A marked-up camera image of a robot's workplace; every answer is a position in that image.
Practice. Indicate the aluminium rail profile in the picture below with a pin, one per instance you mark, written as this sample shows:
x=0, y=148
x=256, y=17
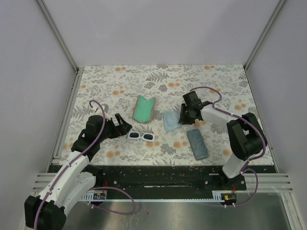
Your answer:
x=42, y=180

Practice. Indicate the right aluminium frame post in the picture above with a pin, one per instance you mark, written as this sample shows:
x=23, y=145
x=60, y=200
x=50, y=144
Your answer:
x=268, y=26

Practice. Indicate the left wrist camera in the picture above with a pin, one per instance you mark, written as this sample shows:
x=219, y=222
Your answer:
x=99, y=111

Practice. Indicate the beige glasses case green lining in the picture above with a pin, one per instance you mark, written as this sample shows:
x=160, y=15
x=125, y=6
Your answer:
x=144, y=109

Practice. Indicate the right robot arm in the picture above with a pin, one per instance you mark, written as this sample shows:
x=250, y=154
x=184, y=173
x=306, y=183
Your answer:
x=246, y=137

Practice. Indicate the floral patterned table mat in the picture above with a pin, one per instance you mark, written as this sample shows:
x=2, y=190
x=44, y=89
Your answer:
x=149, y=97

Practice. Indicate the left aluminium frame post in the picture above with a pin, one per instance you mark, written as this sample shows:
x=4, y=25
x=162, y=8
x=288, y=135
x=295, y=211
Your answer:
x=51, y=23

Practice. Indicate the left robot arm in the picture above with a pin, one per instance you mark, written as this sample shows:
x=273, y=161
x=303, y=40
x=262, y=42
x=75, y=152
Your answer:
x=50, y=208

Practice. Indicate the white framed sunglasses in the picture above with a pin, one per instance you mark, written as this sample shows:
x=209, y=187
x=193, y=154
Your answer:
x=136, y=136

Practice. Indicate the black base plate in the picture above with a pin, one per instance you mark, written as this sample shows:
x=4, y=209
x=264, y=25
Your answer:
x=133, y=178

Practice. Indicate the aluminium frame post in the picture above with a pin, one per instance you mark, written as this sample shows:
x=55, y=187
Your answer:
x=268, y=26
x=51, y=23

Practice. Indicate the light blue cleaning cloth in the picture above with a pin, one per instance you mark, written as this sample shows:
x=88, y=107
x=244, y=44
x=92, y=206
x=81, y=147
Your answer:
x=171, y=120

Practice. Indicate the grey-blue glasses case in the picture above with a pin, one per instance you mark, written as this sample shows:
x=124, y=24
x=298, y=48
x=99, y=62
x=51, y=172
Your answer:
x=197, y=144

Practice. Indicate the white slotted cable duct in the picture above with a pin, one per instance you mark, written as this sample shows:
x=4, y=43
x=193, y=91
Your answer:
x=152, y=194

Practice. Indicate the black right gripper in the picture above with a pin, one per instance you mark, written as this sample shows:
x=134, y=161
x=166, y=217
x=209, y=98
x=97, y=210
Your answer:
x=183, y=120

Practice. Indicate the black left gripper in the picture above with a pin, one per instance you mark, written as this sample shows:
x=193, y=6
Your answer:
x=126, y=126

